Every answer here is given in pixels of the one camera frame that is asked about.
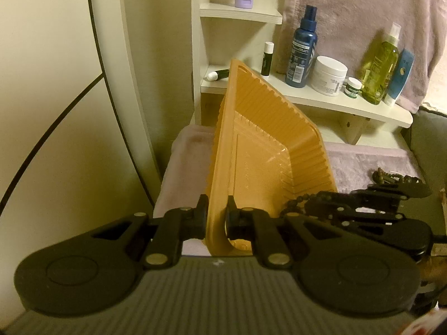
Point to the blue spray bottle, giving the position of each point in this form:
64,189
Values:
300,56

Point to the green oil spray bottle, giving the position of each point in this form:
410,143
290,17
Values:
379,69

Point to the cream curved frame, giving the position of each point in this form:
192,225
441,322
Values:
129,76

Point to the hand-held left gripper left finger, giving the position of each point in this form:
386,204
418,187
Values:
202,216

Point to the dark tube with white cap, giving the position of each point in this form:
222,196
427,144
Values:
221,74

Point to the white cream jar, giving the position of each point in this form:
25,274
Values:
328,76

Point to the red and white cloth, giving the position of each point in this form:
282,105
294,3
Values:
433,324

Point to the small green jar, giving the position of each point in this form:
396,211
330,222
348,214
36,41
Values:
352,90

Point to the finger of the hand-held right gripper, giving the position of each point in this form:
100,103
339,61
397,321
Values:
384,192
363,220

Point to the lip balm stick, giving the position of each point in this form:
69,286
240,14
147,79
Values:
267,62

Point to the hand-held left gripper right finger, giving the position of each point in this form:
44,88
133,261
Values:
230,216

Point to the orange plastic tray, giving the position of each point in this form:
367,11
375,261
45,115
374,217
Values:
265,153

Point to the mauve fleece towel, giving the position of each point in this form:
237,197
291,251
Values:
349,7

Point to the cream shelf unit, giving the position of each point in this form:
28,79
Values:
241,13

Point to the grey cushion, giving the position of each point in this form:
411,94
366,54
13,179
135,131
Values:
429,139

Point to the blue and white tube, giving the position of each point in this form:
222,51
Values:
400,73

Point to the mauve fleece blanket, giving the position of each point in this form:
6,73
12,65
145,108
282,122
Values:
185,167

